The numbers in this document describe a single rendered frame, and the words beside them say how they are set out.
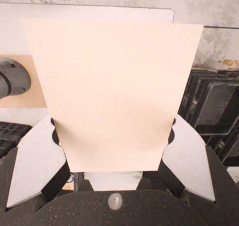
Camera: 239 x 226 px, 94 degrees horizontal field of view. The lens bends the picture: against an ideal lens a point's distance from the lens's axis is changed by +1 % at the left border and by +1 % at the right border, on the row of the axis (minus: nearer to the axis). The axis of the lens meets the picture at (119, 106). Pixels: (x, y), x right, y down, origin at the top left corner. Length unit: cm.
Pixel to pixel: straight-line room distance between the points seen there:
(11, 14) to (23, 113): 43
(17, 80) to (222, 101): 122
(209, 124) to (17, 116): 133
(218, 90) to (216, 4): 78
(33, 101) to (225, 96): 120
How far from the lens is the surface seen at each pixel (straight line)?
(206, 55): 152
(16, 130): 77
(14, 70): 59
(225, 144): 140
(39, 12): 59
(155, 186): 215
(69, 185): 89
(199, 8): 144
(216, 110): 115
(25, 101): 69
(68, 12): 55
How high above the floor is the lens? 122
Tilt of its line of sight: 62 degrees down
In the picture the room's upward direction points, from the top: 176 degrees clockwise
